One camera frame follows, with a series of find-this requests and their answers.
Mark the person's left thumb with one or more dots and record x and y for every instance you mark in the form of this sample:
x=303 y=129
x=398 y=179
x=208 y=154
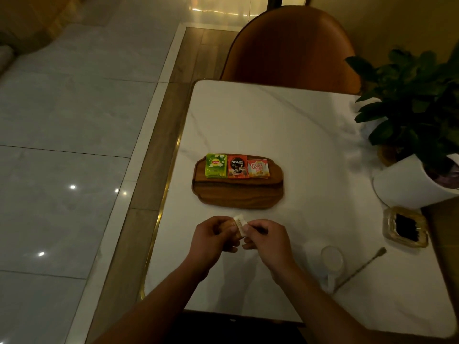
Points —
x=226 y=225

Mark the metal stirring spoon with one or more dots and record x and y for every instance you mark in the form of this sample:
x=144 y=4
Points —
x=360 y=269

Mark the wooden serving tray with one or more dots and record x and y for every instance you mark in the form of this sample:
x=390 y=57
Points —
x=238 y=189

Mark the person's right hand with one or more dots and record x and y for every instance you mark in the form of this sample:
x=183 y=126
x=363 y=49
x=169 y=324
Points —
x=269 y=244

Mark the person's right thumb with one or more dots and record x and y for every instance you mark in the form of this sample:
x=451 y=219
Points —
x=252 y=228

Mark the person's left hand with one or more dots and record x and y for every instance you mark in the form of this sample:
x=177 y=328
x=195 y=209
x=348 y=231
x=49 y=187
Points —
x=208 y=244

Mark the white mug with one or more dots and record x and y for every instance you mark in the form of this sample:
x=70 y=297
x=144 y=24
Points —
x=324 y=263

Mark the white plant pot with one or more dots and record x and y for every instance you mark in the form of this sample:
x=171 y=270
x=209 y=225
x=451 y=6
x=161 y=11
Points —
x=405 y=184

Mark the glass ashtray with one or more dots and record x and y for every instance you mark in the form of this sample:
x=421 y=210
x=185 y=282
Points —
x=405 y=227

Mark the green potted plant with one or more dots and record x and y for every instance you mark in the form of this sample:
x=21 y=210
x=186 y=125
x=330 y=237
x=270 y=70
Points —
x=412 y=103

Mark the red coffee packet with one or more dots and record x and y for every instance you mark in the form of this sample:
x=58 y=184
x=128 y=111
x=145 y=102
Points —
x=237 y=166

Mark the person's left forearm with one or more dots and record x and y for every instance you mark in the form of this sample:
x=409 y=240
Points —
x=150 y=308

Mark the green tea packet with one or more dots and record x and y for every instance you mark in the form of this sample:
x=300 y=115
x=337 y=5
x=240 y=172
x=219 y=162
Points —
x=216 y=166

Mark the small white sachet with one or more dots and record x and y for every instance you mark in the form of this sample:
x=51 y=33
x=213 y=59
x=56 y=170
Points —
x=240 y=224

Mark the yellow creamer packet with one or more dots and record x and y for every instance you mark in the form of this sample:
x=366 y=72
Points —
x=258 y=169

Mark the person's right forearm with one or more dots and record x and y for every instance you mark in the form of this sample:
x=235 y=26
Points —
x=333 y=311

